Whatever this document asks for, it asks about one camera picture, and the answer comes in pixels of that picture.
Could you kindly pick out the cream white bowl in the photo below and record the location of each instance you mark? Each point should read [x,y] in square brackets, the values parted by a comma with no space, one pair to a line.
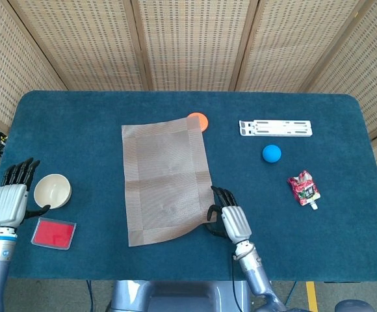
[52,190]

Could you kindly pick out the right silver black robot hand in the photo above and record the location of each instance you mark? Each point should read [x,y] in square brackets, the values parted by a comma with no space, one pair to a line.
[237,224]

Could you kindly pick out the woven bamboo folding screen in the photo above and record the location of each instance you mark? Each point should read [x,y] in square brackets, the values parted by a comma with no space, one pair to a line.
[191,42]

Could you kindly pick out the beige woven placemat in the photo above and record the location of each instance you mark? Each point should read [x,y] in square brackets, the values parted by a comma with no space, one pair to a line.
[165,182]

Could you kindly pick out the blue-grey robot torso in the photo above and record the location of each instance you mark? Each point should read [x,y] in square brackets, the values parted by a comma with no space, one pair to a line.
[182,299]

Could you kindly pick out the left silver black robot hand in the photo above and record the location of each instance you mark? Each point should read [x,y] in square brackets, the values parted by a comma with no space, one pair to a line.
[8,204]

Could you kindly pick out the blue ball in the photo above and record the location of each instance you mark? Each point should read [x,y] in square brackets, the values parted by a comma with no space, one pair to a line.
[271,153]

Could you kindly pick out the red pad in clear case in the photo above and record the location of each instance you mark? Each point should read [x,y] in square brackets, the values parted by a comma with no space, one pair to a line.
[53,233]

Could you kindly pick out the red snack pouch with spout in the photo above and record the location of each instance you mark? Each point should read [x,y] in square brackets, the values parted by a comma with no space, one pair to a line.
[305,191]

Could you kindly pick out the white folding stand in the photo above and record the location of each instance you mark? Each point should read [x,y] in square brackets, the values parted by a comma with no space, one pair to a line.
[305,128]

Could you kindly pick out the orange disc with hole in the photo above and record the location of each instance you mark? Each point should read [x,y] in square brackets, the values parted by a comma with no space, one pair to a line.
[203,119]

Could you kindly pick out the dark blue table cloth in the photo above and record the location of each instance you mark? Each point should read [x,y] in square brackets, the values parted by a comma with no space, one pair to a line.
[94,146]

